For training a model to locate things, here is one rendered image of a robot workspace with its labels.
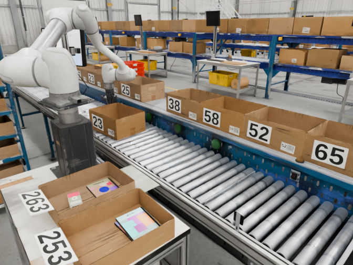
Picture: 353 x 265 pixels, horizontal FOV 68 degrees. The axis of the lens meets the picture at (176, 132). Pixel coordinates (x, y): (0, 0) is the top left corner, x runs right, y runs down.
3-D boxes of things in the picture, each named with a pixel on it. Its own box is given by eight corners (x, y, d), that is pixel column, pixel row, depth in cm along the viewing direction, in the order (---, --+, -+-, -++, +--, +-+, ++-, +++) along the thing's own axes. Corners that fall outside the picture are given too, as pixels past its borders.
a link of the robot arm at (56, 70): (72, 94, 133) (65, 49, 124) (38, 93, 134) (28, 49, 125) (84, 87, 148) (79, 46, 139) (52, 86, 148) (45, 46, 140)
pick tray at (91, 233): (60, 241, 108) (55, 221, 104) (139, 203, 130) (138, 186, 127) (86, 291, 88) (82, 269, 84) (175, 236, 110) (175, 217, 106)
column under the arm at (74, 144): (64, 187, 143) (54, 132, 131) (50, 169, 161) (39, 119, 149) (108, 171, 159) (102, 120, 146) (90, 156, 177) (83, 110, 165)
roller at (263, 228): (244, 242, 114) (245, 233, 112) (299, 194, 146) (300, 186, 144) (254, 248, 110) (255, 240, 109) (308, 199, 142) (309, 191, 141)
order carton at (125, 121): (90, 128, 226) (87, 109, 220) (118, 119, 246) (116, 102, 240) (117, 140, 202) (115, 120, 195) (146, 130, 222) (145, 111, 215)
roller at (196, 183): (175, 195, 145) (175, 187, 143) (232, 164, 177) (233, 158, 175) (180, 199, 142) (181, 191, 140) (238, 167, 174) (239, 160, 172)
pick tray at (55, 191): (41, 202, 131) (37, 185, 128) (110, 175, 155) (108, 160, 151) (61, 233, 112) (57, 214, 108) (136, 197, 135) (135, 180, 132)
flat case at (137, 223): (136, 247, 103) (136, 244, 102) (115, 221, 116) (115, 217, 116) (165, 232, 110) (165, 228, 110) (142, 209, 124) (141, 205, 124)
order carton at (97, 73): (87, 83, 334) (86, 70, 328) (108, 80, 352) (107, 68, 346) (102, 89, 307) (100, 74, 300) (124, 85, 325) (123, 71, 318)
